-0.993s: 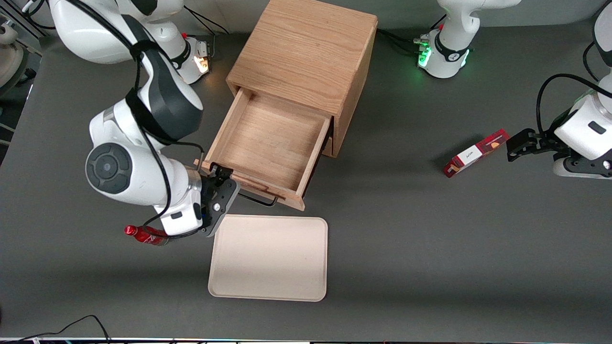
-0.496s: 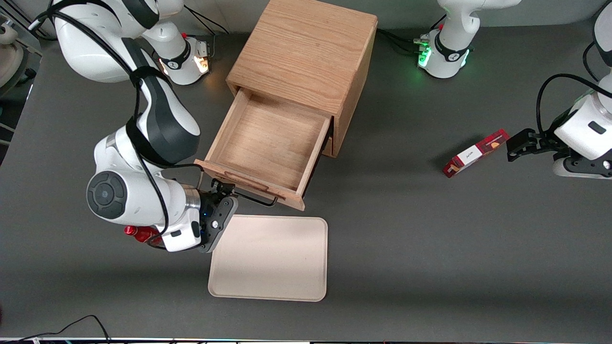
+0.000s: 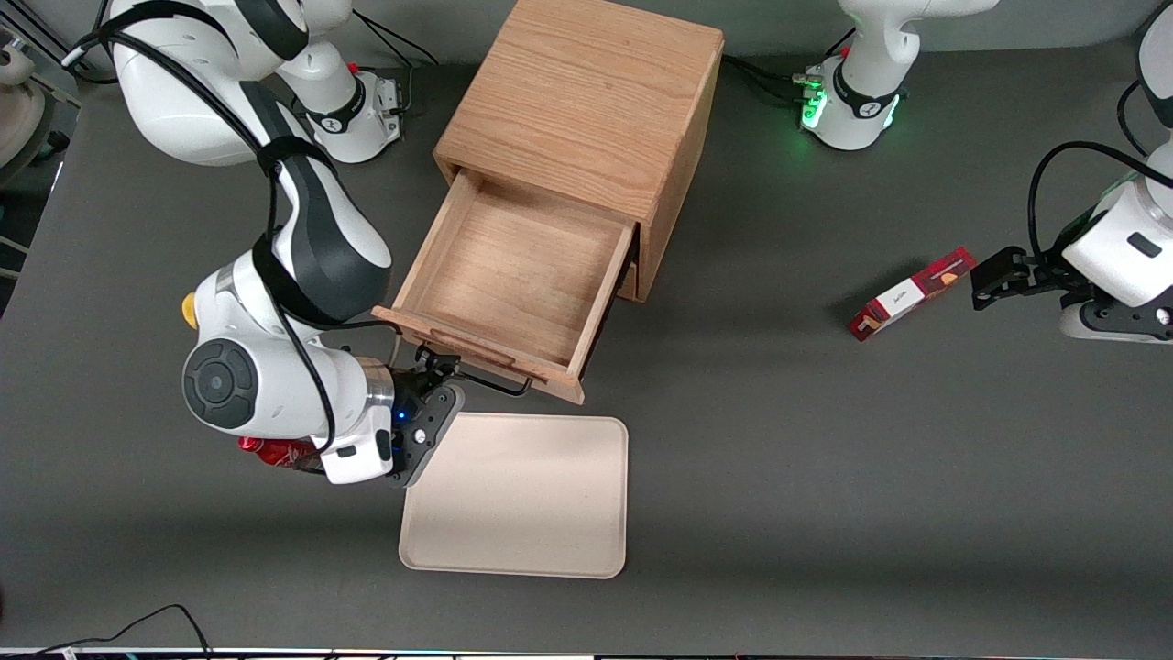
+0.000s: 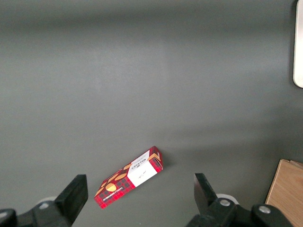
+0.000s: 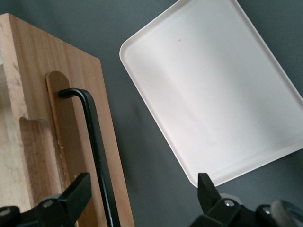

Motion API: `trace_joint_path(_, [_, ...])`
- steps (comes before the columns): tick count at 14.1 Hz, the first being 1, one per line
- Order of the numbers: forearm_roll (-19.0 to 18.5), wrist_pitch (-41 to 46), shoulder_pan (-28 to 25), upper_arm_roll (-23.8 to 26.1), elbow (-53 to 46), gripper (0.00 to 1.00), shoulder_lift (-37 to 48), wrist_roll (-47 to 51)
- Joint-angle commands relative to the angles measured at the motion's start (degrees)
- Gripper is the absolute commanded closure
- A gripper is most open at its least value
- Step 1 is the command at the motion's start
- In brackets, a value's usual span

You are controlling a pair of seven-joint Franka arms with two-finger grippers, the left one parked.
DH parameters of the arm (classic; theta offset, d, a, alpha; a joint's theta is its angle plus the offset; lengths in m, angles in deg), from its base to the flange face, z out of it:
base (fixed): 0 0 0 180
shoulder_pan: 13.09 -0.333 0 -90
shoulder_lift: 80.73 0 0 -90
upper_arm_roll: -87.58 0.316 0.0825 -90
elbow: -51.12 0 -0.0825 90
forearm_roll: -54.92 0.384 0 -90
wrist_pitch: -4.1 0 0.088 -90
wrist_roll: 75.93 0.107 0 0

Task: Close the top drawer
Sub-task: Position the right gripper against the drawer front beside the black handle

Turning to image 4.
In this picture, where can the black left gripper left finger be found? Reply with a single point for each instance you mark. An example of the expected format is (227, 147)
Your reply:
(71, 196)

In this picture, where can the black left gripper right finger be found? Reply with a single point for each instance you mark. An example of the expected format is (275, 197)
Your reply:
(206, 191)

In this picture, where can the wooden drawer cabinet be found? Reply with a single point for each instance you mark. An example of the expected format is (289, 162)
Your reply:
(286, 196)

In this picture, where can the red plaid cookie box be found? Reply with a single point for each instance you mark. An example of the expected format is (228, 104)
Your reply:
(127, 179)

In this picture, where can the beige rectangular tray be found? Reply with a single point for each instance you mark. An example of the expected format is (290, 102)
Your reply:
(298, 47)

